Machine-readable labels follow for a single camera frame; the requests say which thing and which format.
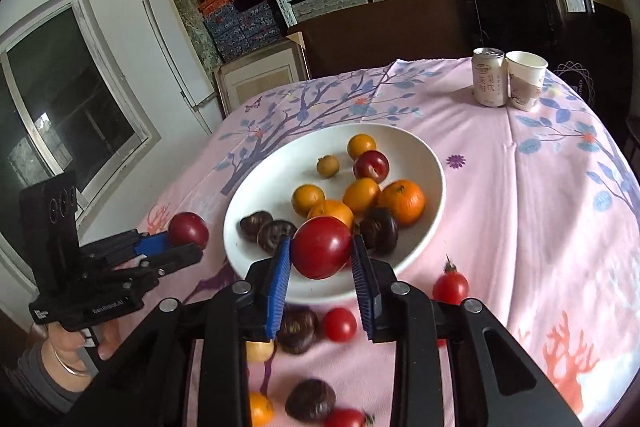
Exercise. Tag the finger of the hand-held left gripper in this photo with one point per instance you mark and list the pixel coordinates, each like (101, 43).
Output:
(152, 244)
(180, 255)

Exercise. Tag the stack of blue patterned boxes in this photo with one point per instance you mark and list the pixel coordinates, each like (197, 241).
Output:
(240, 27)

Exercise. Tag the white drink can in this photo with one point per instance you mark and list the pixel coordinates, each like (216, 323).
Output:
(489, 79)

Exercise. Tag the person's left hand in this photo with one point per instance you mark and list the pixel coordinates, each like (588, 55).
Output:
(67, 342)

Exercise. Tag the green marbled board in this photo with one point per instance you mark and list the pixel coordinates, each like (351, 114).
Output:
(195, 27)

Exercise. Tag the white framed window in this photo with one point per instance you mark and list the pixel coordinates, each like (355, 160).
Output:
(65, 107)

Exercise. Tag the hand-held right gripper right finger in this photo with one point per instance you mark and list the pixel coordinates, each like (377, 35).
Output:
(362, 292)

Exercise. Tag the white paper cup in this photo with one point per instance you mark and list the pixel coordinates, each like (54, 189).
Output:
(525, 82)

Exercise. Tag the red plum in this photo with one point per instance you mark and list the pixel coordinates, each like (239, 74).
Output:
(189, 229)
(372, 167)
(320, 247)

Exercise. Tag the white leaning boards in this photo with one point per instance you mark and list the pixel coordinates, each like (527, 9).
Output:
(175, 47)

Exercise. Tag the dark wrinkled passion fruit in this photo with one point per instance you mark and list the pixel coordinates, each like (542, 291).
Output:
(300, 329)
(272, 234)
(252, 227)
(380, 229)
(310, 399)

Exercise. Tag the wooden picture frame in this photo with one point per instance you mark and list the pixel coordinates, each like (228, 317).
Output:
(260, 79)

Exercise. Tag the pink deer print tablecloth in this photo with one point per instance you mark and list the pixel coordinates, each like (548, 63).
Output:
(500, 207)

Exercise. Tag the black panel with round pattern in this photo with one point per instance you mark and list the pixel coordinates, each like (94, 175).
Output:
(575, 37)

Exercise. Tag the person's left forearm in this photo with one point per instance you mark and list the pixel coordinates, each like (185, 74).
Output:
(40, 382)

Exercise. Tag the dark brown wooden board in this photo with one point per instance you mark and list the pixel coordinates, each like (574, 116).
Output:
(390, 32)

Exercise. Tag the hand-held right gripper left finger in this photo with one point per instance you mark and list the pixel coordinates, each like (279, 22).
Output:
(277, 292)

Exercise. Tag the tiny yellow fruit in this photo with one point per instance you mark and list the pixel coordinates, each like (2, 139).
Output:
(328, 167)

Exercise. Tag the pale yellow fruit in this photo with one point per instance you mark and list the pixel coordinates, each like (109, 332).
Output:
(261, 351)

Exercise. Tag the white plate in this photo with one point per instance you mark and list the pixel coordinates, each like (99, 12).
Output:
(280, 167)

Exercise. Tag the silver bangle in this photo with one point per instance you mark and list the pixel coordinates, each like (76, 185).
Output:
(75, 369)

